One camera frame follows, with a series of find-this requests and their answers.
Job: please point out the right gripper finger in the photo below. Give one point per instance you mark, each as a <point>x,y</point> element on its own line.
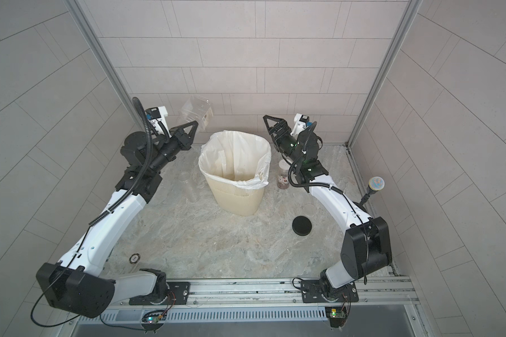
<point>275,124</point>
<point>280,136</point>

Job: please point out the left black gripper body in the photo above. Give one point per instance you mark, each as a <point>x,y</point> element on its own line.
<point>181,138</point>

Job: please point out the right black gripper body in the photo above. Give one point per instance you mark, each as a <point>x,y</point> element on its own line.
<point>281,130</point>

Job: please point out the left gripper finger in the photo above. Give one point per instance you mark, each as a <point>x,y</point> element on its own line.
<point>187,131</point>
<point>184,143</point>

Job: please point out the black lidded glass jar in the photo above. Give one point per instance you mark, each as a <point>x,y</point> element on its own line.
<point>197,109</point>

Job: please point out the white lidded glass jar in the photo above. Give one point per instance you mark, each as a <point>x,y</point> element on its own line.
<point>283,180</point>

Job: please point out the black round jar lid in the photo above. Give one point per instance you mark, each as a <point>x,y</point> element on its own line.
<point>302,226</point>

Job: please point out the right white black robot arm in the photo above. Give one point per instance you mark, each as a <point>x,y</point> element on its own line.
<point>366,247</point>

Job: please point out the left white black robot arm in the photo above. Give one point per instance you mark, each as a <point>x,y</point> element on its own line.
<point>74,283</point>

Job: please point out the white plastic bin liner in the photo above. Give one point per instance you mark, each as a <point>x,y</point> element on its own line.
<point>237,158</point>

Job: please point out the cream woven waste bin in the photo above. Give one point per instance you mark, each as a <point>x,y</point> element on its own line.
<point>235,200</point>

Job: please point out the black stand with round top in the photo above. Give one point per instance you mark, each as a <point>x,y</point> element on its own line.
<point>375,184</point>

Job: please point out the left green circuit board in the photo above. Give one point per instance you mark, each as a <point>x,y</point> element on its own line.
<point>154,317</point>

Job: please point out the green circuit board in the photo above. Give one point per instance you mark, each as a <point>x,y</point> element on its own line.
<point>154,317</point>
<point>337,317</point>

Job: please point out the right green circuit board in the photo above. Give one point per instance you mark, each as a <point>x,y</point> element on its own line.
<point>337,317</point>

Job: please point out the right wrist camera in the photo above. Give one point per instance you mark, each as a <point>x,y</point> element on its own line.
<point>301,123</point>

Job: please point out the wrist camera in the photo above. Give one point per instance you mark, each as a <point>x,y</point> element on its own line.
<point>301,123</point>
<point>157,118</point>

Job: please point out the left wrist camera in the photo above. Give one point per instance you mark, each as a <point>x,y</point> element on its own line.
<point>157,118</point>

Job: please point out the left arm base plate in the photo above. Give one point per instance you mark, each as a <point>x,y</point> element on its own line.
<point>173,293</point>

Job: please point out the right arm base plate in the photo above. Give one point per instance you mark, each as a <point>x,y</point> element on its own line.
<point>320,291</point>

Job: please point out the aluminium mounting rail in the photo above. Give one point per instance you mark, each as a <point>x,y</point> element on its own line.
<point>277,292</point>

